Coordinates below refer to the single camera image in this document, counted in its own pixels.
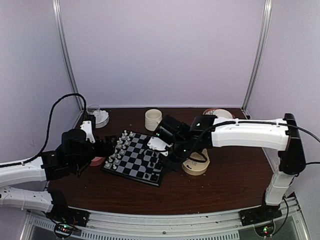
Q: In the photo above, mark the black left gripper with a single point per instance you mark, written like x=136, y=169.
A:
x=110, y=147

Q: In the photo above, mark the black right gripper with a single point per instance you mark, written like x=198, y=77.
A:
x=175, y=166

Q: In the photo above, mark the cream bowl of black pieces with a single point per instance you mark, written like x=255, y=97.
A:
x=195, y=168

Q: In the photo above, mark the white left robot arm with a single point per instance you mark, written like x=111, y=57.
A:
x=72, y=157

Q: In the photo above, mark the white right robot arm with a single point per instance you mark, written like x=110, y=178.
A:
x=211, y=131

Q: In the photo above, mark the pink bowl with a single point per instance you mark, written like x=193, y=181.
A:
x=97, y=161

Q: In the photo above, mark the black and white chessboard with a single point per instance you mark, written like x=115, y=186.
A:
x=135, y=162

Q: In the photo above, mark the clear glass cup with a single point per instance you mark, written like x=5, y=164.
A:
x=91, y=109

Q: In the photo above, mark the white ribbed ceramic mug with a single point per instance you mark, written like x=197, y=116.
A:
x=152, y=119

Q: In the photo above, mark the floral patterned saucer plate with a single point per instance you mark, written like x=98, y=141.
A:
x=219, y=112

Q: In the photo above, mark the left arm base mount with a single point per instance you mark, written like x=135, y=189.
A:
x=67, y=220

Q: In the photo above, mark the aluminium front rail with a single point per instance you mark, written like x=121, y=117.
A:
x=224, y=225

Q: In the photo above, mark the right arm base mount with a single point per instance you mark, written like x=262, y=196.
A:
x=262, y=218

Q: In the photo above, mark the aluminium frame post left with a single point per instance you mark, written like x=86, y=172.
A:
x=63, y=44

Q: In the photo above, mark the aluminium frame post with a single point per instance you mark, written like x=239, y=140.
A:
x=63, y=44
x=263, y=35

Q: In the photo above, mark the aluminium frame post right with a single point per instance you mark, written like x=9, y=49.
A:
x=263, y=35

